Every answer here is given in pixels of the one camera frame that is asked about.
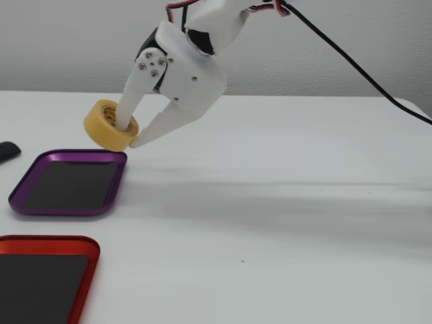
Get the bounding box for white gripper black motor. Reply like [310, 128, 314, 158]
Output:
[115, 20, 228, 149]

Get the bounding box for purple metal dish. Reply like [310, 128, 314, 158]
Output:
[8, 148, 128, 217]

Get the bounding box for red metal dish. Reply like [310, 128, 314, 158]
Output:
[0, 235, 101, 324]

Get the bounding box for black rounded object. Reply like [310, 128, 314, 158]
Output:
[0, 141, 22, 165]

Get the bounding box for thick black cable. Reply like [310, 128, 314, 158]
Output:
[285, 0, 432, 126]

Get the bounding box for yellow masking tape roll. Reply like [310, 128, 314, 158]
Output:
[83, 99, 140, 152]

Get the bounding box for red white black wires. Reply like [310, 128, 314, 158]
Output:
[164, 0, 292, 34]

